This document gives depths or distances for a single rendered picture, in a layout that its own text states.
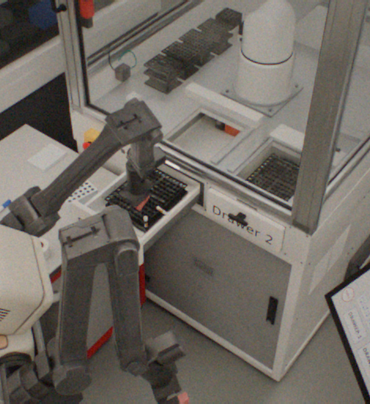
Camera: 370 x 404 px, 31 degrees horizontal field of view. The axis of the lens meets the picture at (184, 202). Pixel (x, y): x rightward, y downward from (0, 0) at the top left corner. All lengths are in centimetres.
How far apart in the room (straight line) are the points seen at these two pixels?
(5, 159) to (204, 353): 114
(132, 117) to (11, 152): 119
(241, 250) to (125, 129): 96
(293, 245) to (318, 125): 49
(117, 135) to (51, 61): 141
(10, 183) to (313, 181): 114
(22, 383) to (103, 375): 143
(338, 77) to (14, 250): 88
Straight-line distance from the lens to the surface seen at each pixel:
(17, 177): 257
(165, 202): 222
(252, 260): 237
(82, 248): 116
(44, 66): 288
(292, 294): 235
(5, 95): 279
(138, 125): 154
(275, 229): 214
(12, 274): 146
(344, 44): 168
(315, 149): 188
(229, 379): 287
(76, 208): 220
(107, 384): 286
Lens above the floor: 249
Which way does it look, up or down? 46 degrees down
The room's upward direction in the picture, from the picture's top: 1 degrees clockwise
